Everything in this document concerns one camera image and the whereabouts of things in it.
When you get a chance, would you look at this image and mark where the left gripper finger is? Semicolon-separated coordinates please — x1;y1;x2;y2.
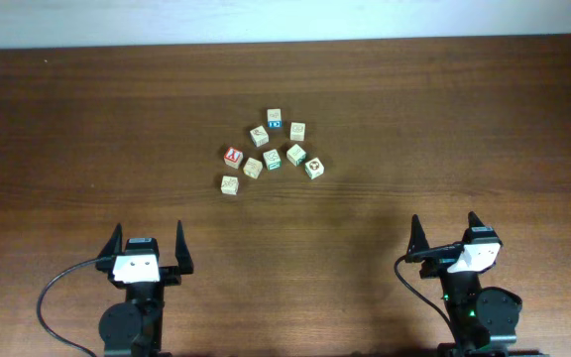
95;223;123;271
174;220;194;275

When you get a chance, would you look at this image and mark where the wooden soccer ball block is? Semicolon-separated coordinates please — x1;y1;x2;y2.
304;158;324;179

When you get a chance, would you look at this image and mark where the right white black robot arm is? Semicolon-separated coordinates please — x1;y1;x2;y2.
400;211;522;357

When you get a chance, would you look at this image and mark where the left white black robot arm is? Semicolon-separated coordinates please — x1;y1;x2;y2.
95;223;194;357

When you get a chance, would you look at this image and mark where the red Y letter block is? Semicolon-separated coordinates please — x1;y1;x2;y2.
223;147;244;170

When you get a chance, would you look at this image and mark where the wooden J letter block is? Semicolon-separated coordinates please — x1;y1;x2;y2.
243;158;263;179

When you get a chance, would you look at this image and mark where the wooden block green side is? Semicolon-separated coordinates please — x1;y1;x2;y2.
263;149;282;171

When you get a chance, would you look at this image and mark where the wooden block green edge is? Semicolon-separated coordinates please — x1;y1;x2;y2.
286;144;307;167

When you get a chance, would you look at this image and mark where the wooden block blue side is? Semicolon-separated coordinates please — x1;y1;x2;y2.
267;108;283;128

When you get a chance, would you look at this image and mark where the right black cable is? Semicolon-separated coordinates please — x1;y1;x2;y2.
394;256;458;343

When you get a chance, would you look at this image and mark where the black cable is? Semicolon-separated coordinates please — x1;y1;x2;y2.
36;257;114;357
394;256;458;343

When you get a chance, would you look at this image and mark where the left black cable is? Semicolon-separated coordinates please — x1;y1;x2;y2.
36;257;114;357

